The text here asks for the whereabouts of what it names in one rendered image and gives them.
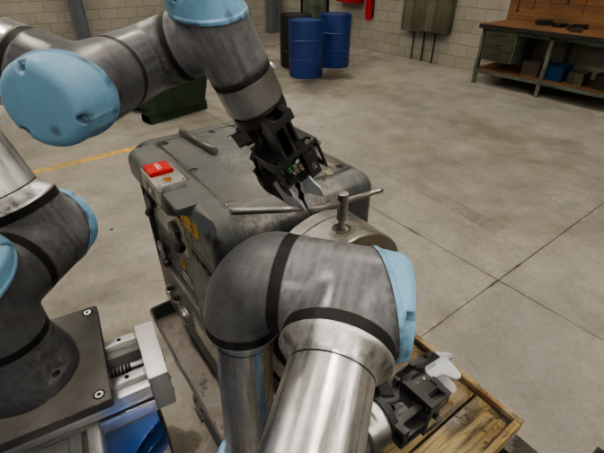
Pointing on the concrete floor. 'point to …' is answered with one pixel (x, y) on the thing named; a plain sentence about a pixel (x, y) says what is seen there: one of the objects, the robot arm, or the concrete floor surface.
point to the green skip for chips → (175, 102)
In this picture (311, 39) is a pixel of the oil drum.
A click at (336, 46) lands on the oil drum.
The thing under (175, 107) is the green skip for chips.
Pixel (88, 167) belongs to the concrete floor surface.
